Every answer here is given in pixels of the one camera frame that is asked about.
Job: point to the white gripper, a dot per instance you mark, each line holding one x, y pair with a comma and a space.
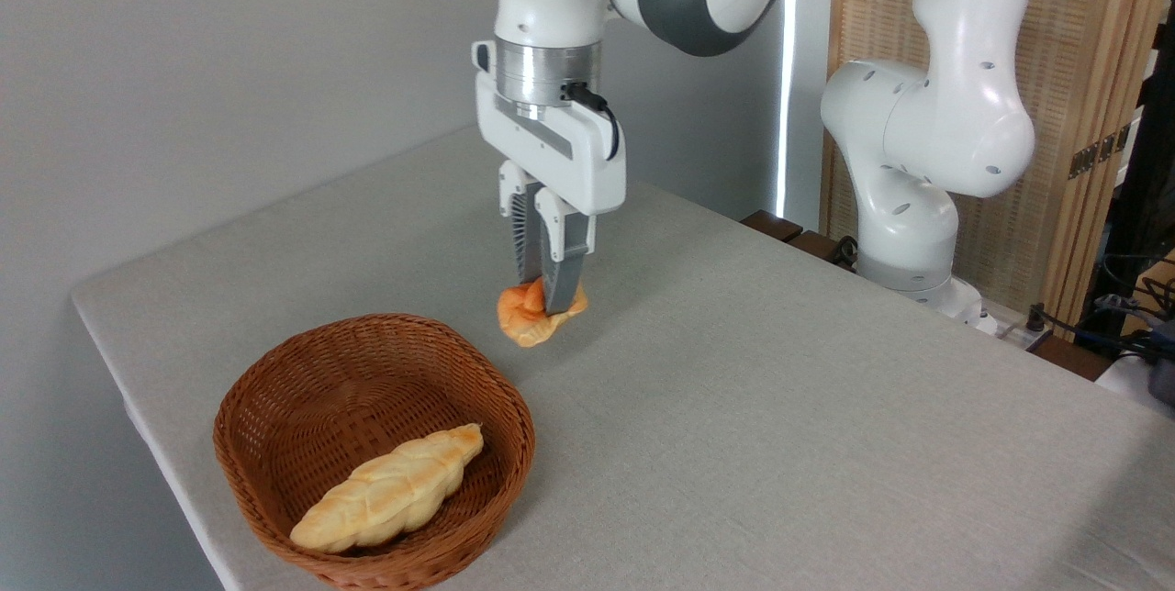
569, 155

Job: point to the round orange bread roll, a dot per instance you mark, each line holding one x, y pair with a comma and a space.
523, 323

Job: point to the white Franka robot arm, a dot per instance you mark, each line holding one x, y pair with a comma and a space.
955, 114

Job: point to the long braided bread loaf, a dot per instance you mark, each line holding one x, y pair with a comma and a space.
390, 490

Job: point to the grey tablecloth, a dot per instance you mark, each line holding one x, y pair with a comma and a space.
734, 407

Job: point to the white vertical light strip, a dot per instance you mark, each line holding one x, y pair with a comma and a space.
785, 114

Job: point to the brown wicker basket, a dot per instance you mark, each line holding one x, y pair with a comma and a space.
275, 407

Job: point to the white power strip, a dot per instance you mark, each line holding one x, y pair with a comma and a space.
1008, 330

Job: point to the brass screen hinge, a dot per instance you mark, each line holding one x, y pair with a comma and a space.
1097, 153

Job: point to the blue grey box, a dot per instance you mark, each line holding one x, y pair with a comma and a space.
1164, 380

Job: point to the black shelf frame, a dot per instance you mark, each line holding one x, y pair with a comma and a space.
1147, 187

